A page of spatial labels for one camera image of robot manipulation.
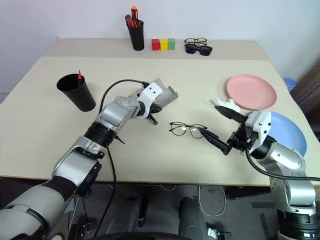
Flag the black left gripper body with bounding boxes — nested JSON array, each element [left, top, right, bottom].
[[146, 103, 164, 116]]

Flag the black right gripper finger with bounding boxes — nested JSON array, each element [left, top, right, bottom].
[[198, 128, 230, 151], [214, 105, 249, 124]]

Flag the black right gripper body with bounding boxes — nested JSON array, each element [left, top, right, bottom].
[[222, 122, 259, 157]]

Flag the wide black cup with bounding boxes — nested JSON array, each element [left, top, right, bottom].
[[56, 73, 97, 113]]

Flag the white crumpled cloth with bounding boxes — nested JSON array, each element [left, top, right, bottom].
[[212, 98, 242, 113]]

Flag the pink plate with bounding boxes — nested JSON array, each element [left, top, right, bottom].
[[226, 74, 278, 111]]

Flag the blue plate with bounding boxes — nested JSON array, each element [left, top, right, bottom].
[[267, 111, 308, 158]]

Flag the blue round container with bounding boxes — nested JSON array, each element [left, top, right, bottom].
[[282, 77, 297, 92]]

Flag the black sunglasses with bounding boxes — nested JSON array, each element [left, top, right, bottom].
[[184, 44, 214, 57]]

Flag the tall black pen holder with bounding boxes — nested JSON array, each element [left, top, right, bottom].
[[126, 19, 146, 52]]

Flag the brown wooden furniture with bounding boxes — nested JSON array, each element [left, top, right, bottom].
[[291, 59, 320, 142]]

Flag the dark rounded shape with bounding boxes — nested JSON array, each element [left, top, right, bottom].
[[178, 196, 209, 240], [111, 193, 149, 235]]

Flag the orange tipped black marker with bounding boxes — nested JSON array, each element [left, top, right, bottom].
[[130, 5, 141, 27]]

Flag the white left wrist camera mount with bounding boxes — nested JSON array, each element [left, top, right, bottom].
[[136, 83, 164, 119]]

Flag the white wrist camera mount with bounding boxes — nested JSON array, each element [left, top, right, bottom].
[[136, 83, 164, 119], [244, 110, 272, 151]]

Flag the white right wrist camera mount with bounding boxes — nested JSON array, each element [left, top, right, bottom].
[[244, 110, 272, 151]]

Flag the thin brown frame glasses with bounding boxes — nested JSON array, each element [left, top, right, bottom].
[[168, 121, 209, 139]]

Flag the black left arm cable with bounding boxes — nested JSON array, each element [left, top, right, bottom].
[[92, 79, 151, 238]]

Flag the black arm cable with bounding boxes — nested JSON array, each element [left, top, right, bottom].
[[244, 147, 320, 183], [92, 79, 151, 238]]

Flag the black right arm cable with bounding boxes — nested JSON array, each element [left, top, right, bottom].
[[244, 147, 320, 183]]

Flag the white floor cable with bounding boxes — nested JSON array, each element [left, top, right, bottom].
[[198, 184, 227, 217]]

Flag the clear lens dark frame glasses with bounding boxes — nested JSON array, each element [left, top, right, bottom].
[[183, 37, 209, 47]]

